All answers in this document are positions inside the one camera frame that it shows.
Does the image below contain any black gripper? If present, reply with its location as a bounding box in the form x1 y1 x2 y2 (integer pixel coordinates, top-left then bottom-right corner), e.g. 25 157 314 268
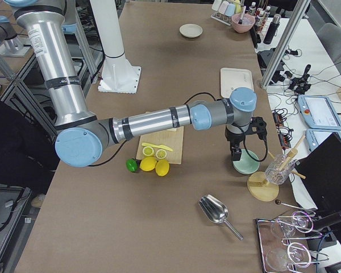
225 125 249 162

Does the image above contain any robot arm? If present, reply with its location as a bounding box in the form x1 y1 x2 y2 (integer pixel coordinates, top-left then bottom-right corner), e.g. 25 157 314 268
9 1 257 167

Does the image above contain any cream rabbit tray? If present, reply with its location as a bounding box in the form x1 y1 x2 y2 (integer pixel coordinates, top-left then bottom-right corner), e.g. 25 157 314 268
220 68 254 98

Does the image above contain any mint green bowl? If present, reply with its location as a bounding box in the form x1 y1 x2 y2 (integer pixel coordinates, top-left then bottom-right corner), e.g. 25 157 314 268
232 149 260 175

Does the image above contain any clear textured glass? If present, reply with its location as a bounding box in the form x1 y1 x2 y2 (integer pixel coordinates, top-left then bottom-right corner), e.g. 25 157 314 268
265 154 296 185

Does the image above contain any wooden glass rack stand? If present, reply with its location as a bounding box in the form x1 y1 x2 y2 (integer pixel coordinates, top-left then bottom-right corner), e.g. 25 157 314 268
247 135 306 201

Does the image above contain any wooden cutting board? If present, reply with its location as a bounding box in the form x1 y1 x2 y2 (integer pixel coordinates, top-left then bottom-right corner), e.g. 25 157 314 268
136 126 184 164

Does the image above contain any yellow plastic knife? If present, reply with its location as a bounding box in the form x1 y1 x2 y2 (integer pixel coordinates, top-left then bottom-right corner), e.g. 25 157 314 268
141 142 173 151

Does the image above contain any metal scoop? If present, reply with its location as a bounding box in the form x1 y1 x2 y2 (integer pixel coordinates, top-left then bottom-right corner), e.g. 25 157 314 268
198 194 244 241

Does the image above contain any teach pendant lower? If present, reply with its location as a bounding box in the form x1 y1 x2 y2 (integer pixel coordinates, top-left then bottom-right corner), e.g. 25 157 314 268
305 129 341 152

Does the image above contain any teach pendant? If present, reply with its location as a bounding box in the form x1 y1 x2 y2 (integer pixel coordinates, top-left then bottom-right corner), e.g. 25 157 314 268
297 95 341 131
305 129 341 152

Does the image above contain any whole lemon upper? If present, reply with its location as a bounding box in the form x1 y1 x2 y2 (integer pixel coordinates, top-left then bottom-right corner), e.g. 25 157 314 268
155 159 170 176

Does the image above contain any whole lemon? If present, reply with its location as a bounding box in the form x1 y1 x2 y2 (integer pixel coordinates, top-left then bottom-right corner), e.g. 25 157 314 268
155 159 170 176
139 156 158 172

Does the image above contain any teach pendant upper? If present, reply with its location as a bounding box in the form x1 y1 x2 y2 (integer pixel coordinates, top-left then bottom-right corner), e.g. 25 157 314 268
297 95 341 131

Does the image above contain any lemon half near tip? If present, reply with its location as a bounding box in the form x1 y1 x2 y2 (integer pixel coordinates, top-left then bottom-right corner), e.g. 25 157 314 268
142 146 155 157

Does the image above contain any whole lemon lower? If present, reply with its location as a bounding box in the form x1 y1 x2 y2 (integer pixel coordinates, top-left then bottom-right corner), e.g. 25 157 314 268
139 156 158 172

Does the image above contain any green lime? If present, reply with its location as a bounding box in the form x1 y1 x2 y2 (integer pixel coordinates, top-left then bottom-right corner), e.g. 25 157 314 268
126 159 139 173

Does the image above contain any cream round plate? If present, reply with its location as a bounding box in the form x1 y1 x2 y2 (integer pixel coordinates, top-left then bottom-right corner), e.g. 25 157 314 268
179 23 203 38

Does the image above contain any pink bowl with ice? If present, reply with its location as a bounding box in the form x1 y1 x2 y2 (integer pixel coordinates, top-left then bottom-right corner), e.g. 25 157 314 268
231 14 255 34

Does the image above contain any black thermos bottle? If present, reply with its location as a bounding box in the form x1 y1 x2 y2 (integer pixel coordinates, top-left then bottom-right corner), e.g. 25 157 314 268
263 14 281 44

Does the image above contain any pastel cup rack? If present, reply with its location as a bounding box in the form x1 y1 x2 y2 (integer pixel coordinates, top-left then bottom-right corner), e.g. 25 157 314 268
211 0 242 26

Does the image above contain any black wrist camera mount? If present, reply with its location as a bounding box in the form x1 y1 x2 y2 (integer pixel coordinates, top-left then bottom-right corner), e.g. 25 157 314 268
247 117 267 141

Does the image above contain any lemon half near handle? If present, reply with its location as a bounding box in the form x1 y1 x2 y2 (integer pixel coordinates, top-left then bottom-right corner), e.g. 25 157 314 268
155 148 167 160

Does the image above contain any wire wine glass rack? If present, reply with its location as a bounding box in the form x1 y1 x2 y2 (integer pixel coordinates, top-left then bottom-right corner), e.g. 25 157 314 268
256 210 329 272

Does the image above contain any white pedestal column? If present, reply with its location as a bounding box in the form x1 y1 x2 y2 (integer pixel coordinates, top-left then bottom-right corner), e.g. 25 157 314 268
90 0 141 94

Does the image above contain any aluminium frame post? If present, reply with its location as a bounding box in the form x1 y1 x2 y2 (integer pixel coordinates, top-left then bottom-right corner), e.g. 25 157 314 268
260 0 310 90

